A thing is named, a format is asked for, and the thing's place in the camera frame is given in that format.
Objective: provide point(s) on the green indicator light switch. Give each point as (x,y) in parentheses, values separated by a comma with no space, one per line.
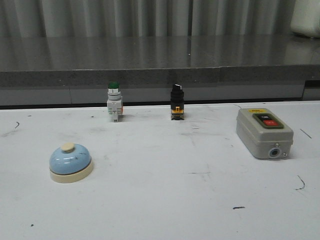
(114,101)

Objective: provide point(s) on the white blender appliance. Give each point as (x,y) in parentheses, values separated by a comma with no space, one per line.
(306,18)

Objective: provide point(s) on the blue and cream call bell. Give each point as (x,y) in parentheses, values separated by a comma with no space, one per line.
(70,163)

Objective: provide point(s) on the grey on-off switch box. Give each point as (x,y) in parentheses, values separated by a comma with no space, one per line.
(264,134)

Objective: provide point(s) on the black selector switch yellow base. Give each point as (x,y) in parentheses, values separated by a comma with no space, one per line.
(177,102)

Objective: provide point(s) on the grey stone countertop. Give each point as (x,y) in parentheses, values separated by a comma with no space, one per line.
(158,61)

